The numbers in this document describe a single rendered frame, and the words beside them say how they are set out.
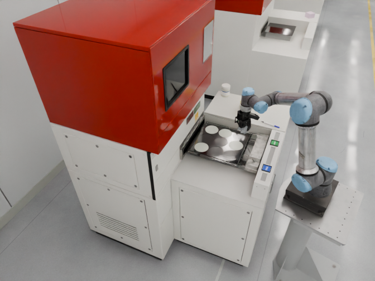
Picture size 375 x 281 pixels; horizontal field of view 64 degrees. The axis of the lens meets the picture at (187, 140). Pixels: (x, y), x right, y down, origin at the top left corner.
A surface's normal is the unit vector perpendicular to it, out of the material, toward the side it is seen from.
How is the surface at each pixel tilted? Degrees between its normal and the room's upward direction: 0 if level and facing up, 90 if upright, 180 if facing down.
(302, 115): 85
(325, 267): 0
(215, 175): 0
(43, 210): 0
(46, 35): 90
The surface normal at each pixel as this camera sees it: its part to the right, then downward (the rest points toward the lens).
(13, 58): 0.92, 0.25
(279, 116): 0.00, -0.76
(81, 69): -0.40, 0.60
